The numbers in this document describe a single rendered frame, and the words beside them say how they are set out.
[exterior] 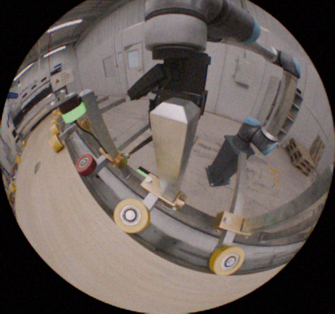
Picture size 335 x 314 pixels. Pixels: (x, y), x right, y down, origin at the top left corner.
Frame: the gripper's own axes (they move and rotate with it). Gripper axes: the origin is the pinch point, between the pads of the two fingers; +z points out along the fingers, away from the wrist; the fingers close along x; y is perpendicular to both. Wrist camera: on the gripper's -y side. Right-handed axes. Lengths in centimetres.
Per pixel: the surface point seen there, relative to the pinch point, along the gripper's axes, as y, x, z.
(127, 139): -21.1, 1.4, 9.6
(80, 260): 0.7, -39.9, 5.5
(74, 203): -12.3, -29.1, 5.5
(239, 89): 44, 264, 10
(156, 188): 2.4, -8.9, 9.7
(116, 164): -14.5, -10.0, 9.4
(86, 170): -18.6, -19.6, 5.6
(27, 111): -248, -88, -37
